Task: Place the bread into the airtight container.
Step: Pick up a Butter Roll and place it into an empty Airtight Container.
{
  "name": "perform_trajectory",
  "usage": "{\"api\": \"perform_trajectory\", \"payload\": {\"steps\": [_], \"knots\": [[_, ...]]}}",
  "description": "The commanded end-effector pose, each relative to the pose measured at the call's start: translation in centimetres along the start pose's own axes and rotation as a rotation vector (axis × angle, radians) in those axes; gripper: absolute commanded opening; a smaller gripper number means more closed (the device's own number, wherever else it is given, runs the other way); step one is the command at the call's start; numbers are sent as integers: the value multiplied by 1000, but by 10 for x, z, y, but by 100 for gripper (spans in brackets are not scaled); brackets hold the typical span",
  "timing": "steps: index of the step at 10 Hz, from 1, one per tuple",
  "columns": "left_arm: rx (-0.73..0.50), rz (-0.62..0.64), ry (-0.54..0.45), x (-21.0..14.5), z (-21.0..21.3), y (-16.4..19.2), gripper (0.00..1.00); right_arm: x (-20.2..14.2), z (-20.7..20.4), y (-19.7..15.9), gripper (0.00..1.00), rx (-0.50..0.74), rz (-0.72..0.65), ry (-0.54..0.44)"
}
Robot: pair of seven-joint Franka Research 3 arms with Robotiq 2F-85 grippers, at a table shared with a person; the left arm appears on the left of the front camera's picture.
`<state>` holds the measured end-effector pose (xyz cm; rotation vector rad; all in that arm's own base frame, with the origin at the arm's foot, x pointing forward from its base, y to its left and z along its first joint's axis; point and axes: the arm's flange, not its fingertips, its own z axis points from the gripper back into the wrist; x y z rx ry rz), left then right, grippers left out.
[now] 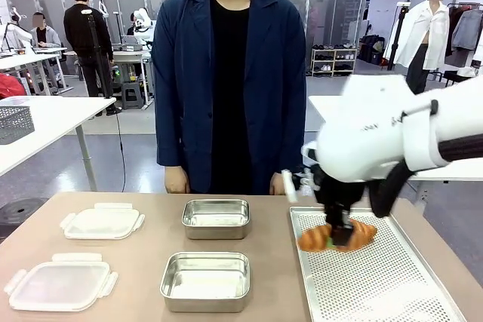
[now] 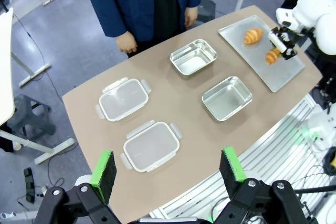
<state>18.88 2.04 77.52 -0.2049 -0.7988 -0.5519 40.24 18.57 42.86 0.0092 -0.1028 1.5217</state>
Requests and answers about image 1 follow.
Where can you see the person's left hand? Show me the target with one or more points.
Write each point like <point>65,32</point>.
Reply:
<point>277,185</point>

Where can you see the man in black with cap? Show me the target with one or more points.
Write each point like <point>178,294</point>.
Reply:
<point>87,35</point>

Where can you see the seated person in grey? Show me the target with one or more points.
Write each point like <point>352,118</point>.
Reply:
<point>45,35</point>

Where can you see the white background work desk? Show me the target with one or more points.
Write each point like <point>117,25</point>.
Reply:
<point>34,62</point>

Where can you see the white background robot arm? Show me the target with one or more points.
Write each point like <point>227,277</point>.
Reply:
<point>15,33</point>

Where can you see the grey plastic stool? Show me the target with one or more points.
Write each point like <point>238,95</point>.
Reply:
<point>133,95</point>

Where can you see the perforated metal baking tray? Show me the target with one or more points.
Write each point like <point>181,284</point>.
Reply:
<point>370,284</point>

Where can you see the wooden shoe rack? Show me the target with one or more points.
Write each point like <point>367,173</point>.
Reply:
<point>334,62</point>

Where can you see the translucent white plastic lid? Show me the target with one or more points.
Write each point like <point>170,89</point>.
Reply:
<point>60,284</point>
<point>102,222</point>

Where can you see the grey background workbench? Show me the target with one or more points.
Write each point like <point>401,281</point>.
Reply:
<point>132,62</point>

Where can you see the black bag on floor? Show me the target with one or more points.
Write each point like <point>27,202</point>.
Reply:
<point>371,50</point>

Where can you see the black round floor base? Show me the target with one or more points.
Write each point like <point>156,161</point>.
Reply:
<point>20,212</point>

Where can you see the person's right forearm navy sleeve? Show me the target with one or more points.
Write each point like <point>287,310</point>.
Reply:
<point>170,137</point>

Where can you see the black camera tripod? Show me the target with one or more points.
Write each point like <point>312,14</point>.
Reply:
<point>96,54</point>

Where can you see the stainless steel rectangular container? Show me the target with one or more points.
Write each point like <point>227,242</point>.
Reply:
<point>215,216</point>
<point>205,280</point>

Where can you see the person in navy jacket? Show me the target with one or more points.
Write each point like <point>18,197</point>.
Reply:
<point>230,84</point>

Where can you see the person's left forearm navy sleeve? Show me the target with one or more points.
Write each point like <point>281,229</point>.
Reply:
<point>290,141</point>

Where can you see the black stand with white top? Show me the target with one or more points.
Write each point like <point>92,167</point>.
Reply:
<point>398,31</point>

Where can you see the white background humanoid robot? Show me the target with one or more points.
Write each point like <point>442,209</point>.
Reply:
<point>142,26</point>

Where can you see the grey mesh plastic basket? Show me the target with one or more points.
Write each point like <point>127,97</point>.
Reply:
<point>15,124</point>

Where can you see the white table with grey basket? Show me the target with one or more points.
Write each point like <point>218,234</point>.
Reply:
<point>56,122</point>

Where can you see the person's right hand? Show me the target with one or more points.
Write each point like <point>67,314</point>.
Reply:
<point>176,180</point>

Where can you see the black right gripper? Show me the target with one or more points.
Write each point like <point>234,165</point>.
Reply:
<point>337,194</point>

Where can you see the red fabric bag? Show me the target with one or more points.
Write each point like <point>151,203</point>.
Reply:
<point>11,86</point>

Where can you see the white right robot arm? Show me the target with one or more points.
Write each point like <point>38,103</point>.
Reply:
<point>362,129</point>

